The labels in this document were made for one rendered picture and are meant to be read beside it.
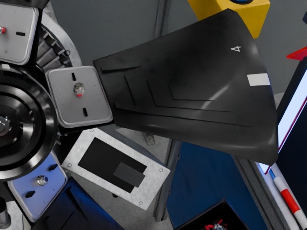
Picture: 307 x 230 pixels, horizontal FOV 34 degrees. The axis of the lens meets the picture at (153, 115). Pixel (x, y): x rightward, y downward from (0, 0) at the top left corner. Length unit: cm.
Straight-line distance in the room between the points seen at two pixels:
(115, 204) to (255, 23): 106
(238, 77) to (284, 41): 129
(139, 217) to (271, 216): 92
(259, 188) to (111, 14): 75
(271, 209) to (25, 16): 60
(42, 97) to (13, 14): 10
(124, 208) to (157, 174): 110
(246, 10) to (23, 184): 53
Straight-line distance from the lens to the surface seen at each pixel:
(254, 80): 69
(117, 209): 185
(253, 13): 96
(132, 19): 155
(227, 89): 66
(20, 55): 56
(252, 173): 100
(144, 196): 76
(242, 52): 70
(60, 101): 59
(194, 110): 62
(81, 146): 71
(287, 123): 85
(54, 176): 65
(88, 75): 63
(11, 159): 55
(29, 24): 56
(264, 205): 99
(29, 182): 61
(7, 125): 54
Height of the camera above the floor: 165
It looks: 52 degrees down
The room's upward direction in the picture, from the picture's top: 10 degrees clockwise
